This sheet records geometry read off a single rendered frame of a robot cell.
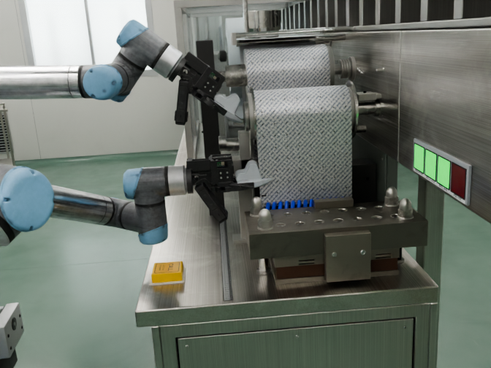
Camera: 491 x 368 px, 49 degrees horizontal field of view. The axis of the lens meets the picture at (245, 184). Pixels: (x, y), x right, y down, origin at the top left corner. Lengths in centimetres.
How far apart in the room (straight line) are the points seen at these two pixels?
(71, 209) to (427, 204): 97
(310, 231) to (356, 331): 25
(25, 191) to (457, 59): 80
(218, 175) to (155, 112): 567
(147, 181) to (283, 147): 34
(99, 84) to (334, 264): 65
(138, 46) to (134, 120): 567
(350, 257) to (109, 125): 603
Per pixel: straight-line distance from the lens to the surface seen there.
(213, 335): 121
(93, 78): 122
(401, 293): 123
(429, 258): 168
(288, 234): 118
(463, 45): 98
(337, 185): 137
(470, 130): 96
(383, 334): 127
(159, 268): 131
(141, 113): 697
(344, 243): 119
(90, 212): 136
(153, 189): 131
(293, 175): 135
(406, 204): 125
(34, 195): 107
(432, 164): 110
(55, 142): 725
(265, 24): 201
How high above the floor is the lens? 145
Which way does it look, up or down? 16 degrees down
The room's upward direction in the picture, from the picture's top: 3 degrees counter-clockwise
